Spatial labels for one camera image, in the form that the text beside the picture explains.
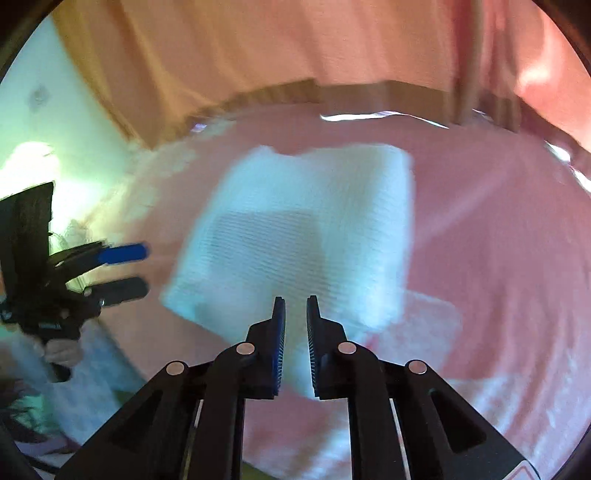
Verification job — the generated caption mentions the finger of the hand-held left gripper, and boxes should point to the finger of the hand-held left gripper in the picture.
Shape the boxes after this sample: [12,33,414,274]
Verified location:
[48,242,149,273]
[84,277,149,305]

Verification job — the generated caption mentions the person's left hand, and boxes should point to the person's left hand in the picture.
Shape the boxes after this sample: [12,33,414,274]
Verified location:
[44,339,84,368]

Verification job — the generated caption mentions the pink patterned blanket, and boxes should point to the pink patterned blanket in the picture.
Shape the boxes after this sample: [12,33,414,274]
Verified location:
[69,104,591,480]

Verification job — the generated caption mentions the pink curtain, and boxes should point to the pink curtain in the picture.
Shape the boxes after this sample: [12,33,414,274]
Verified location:
[51,0,591,153]

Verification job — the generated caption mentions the white black red knit sweater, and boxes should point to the white black red knit sweater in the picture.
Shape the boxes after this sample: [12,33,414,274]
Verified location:
[159,143,416,398]

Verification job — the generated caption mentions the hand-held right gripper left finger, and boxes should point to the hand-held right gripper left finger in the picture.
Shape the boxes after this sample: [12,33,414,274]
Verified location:
[55,296,287,480]

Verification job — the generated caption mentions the white fluffy object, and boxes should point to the white fluffy object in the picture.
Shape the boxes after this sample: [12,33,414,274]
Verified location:
[0,141,70,195]

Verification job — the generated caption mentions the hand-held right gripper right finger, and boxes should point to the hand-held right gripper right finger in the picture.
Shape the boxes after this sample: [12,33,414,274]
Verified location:
[306,295,532,480]

